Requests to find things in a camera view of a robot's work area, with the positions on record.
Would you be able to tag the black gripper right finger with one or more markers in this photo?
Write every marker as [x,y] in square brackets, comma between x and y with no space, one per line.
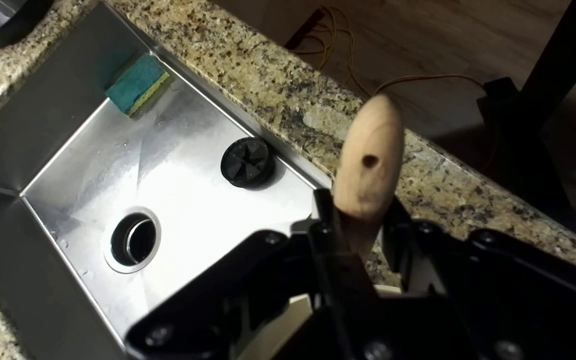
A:
[400,246]

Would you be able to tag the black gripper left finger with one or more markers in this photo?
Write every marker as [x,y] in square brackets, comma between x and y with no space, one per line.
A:
[332,246]

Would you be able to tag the wooden cooking spoon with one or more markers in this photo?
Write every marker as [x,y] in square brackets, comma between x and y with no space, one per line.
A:
[370,153]

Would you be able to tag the black sink stopper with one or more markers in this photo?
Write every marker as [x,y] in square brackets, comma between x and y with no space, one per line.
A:
[249,162]

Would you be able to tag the stainless steel sink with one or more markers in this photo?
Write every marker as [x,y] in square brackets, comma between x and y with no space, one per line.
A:
[189,192]

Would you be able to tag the green yellow sponge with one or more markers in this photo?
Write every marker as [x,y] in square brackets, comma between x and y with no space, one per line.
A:
[138,87]

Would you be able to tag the steel pressure cooker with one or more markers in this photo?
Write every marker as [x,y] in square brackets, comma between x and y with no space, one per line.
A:
[9,22]

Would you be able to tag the black camera stand pole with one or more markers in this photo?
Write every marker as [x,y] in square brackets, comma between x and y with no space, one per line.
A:
[521,132]

